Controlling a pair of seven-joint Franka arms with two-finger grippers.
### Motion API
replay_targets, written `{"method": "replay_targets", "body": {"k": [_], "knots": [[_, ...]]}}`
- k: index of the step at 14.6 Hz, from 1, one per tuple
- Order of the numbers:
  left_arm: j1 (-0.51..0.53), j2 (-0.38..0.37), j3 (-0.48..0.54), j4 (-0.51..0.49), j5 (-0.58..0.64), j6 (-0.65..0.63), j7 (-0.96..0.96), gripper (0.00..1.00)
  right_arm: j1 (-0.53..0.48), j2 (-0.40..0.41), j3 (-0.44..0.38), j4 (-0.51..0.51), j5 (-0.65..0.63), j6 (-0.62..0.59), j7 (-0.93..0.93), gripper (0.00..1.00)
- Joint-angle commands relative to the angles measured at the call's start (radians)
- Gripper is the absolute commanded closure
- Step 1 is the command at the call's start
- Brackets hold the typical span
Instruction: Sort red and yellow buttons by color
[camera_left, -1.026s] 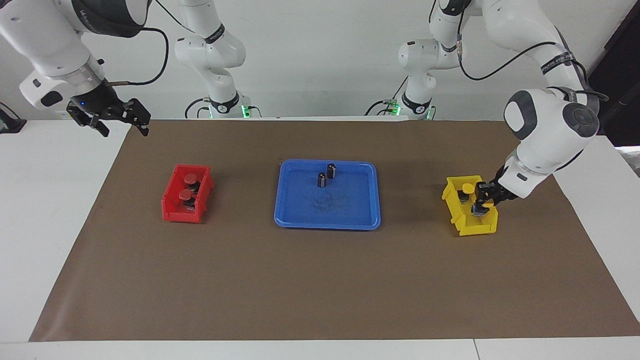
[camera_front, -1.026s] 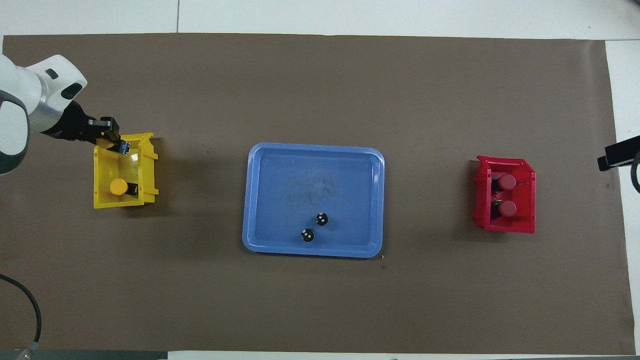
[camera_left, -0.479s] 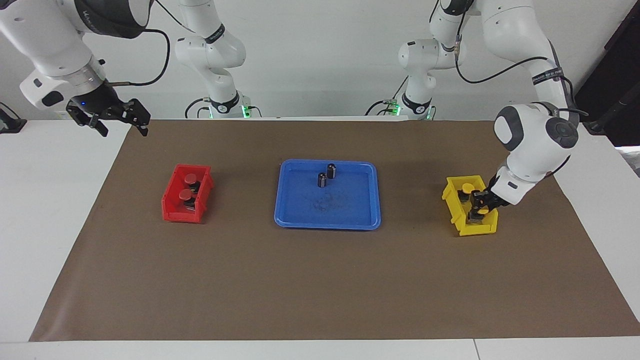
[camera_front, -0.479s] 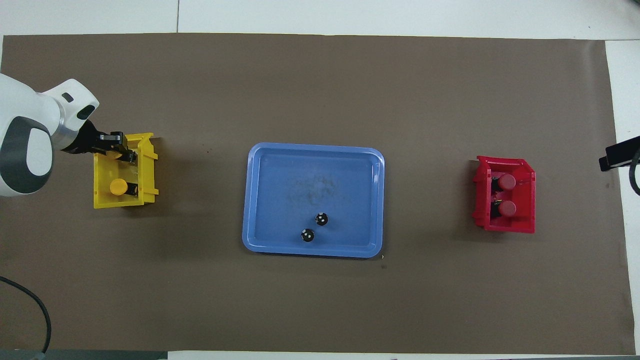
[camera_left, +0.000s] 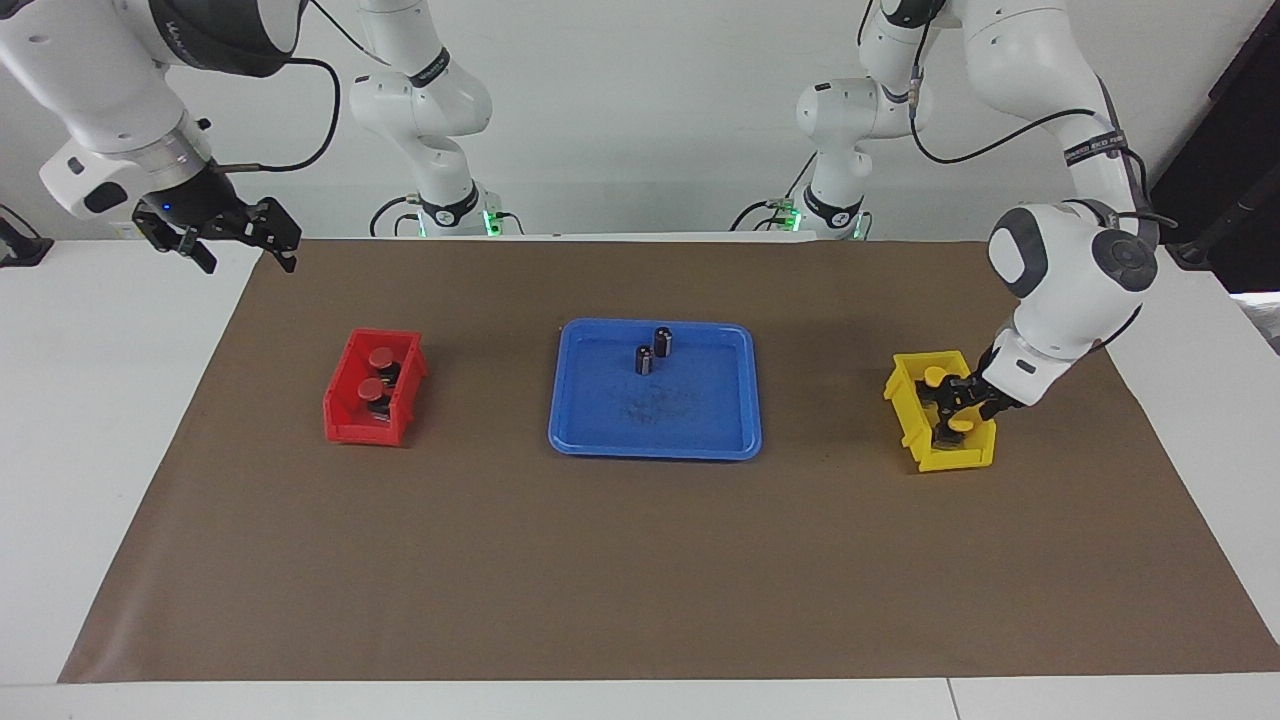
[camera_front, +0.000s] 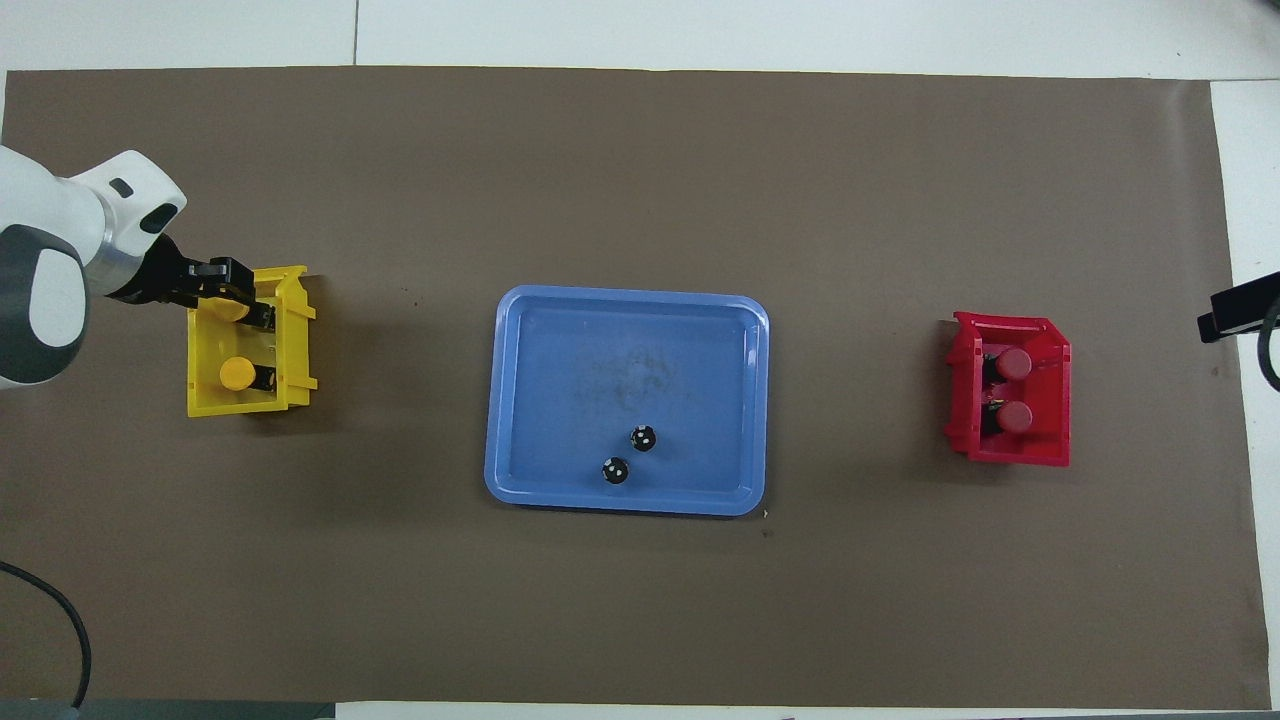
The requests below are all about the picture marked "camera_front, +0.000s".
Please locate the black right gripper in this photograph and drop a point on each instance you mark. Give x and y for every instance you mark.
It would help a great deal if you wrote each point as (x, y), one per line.
(1262, 300)

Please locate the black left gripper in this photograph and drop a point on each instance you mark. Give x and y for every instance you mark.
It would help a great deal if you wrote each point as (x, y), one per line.
(160, 275)

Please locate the yellow push button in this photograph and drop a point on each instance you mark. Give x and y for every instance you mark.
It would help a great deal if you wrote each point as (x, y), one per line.
(237, 374)
(228, 309)

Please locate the red push button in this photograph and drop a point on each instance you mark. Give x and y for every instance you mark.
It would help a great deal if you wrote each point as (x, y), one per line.
(1017, 417)
(1015, 362)

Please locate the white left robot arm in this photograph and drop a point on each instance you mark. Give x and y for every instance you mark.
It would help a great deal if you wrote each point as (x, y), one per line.
(40, 200)

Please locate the yellow plastic bin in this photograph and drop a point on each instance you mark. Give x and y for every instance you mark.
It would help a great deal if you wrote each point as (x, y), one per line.
(290, 345)

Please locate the red plastic bin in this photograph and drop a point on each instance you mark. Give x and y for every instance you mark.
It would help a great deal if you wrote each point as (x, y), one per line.
(965, 400)

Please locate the black cylindrical capacitor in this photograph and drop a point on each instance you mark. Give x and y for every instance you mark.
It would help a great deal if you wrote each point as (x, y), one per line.
(644, 438)
(616, 471)

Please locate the blue plastic tray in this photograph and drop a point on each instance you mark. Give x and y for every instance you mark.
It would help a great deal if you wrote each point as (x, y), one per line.
(700, 380)

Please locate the brown table mat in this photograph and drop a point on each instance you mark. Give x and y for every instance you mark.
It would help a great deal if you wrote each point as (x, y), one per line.
(700, 150)

